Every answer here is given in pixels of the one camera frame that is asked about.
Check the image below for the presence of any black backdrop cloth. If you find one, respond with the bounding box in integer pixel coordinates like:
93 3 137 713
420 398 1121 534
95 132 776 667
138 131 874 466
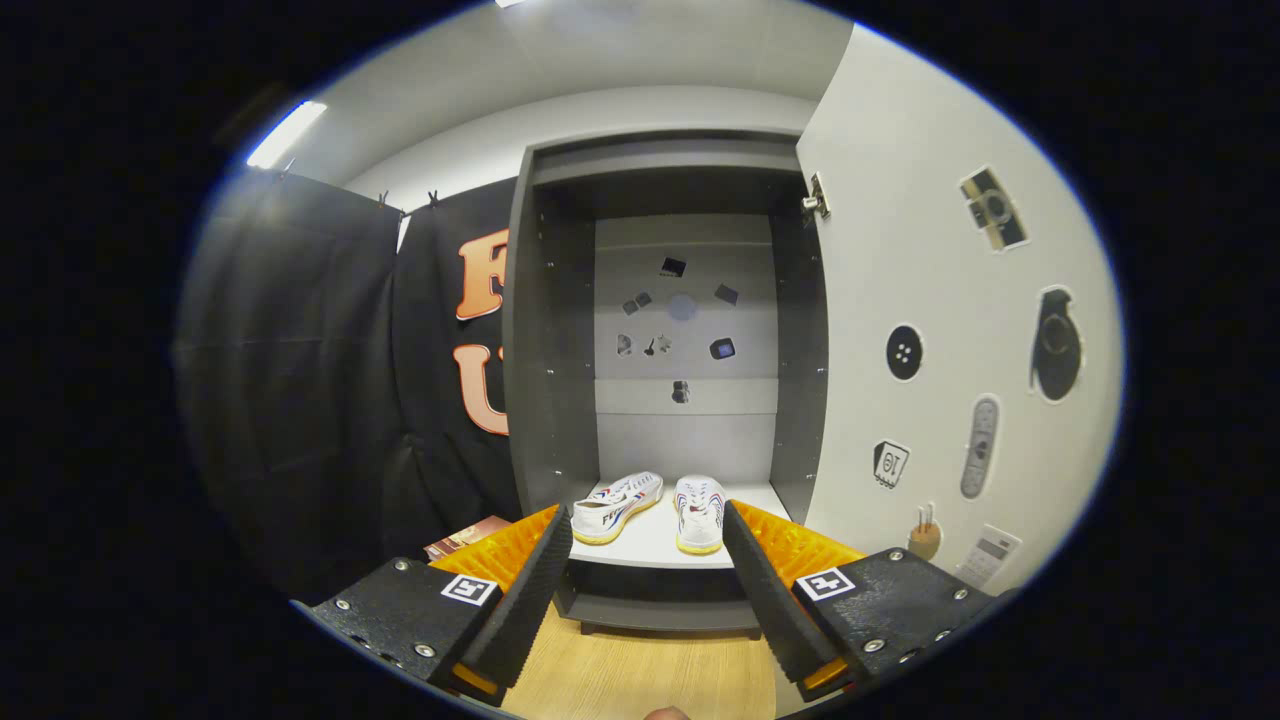
172 168 526 606

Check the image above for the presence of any narrow ceiling light panel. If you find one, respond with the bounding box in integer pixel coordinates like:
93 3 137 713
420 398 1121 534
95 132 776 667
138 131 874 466
246 99 329 170

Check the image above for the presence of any white canvas shoe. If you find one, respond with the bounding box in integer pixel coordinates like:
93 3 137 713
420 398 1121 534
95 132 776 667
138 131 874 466
570 471 665 546
673 474 727 556

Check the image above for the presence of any dark grey shoe cabinet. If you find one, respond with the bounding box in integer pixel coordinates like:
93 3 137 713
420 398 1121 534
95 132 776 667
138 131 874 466
500 128 831 641

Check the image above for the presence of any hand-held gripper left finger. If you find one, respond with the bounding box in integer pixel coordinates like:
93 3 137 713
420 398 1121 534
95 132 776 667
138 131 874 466
288 505 576 708

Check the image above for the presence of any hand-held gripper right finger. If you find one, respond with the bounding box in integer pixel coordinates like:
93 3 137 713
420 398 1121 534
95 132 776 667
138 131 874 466
723 502 1003 704

